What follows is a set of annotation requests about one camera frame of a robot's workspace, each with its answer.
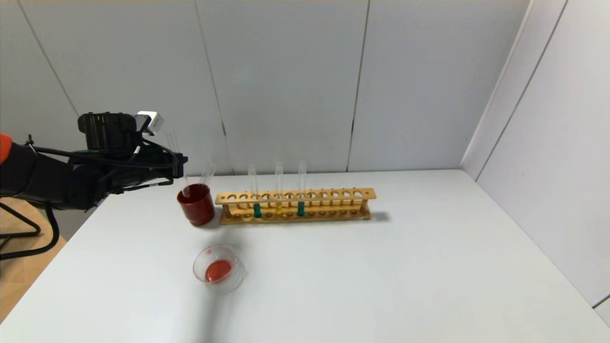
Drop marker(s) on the test tube with yellow pigment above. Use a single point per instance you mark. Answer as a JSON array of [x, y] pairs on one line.
[[279, 208]]

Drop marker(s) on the test tube with blue pigment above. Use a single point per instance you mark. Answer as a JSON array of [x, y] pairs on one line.
[[257, 210]]

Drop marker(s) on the dark red plastic cup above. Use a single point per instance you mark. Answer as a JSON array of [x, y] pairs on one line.
[[198, 209]]

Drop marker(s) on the test tube with red pigment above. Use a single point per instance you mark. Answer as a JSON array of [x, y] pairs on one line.
[[172, 140]]

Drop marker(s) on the test tube with teal pigment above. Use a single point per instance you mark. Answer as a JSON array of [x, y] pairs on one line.
[[300, 208]]

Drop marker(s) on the wooden test tube rack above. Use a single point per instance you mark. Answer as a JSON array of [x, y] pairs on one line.
[[310, 212]]

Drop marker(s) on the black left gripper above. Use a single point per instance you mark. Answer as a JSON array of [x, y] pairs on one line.
[[178, 165]]

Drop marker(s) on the clear glass dish with spout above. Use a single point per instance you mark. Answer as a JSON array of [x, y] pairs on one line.
[[218, 270]]

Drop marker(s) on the empty clear test tube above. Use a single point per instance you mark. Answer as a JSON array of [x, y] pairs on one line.
[[208, 174]]

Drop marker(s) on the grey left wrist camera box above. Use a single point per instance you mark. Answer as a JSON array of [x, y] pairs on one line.
[[151, 123]]

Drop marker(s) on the orange and black left arm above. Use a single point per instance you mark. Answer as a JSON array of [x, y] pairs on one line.
[[52, 181]]

